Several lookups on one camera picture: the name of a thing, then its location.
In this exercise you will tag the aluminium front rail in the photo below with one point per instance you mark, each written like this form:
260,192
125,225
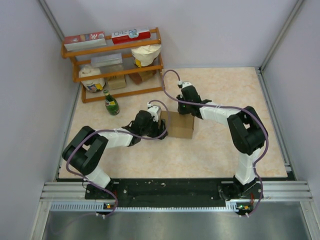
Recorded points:
70,196

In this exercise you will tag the wooden shelf rack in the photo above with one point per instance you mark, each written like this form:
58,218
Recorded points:
126,63

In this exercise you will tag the green glass bottle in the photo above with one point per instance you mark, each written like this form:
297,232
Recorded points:
111,103

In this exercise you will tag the brown cardboard box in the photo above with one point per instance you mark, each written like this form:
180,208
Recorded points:
178,125

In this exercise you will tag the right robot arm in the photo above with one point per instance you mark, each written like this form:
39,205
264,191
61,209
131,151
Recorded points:
247,133

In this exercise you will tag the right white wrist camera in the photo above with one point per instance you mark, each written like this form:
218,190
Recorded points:
183,84

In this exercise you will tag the tan cardboard packet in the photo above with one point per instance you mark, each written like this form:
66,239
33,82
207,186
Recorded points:
117,81

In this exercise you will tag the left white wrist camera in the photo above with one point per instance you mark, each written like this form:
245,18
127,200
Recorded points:
155,111

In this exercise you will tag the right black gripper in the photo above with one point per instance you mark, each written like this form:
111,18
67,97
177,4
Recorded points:
180,110

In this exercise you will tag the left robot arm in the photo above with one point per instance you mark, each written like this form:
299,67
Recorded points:
85,150

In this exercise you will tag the white paper bag upper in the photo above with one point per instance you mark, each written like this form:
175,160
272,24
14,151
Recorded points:
144,56

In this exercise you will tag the brown bread pieces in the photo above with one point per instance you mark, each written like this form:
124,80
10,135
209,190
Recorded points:
140,77

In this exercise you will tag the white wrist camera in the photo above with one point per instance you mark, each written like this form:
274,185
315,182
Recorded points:
155,111
183,84

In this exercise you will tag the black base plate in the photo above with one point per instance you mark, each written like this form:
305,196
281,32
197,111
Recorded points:
167,192

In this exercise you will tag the red grey foil box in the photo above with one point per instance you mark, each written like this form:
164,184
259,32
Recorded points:
85,41

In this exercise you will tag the clear plastic box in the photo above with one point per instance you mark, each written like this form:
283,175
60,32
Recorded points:
106,60

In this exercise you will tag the red white wrap box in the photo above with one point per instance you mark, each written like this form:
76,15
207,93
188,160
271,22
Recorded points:
130,35

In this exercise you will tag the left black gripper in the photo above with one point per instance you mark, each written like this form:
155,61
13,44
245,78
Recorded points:
157,131

